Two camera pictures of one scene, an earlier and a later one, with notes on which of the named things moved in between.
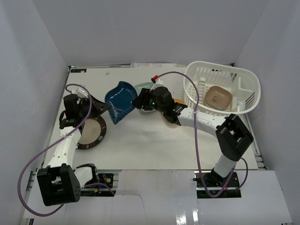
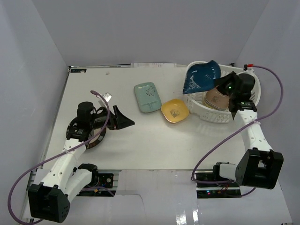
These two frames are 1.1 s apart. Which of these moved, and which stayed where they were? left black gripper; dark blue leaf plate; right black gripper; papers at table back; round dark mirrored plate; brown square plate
Moved: left black gripper; right black gripper; dark blue leaf plate
Stayed: brown square plate; papers at table back; round dark mirrored plate
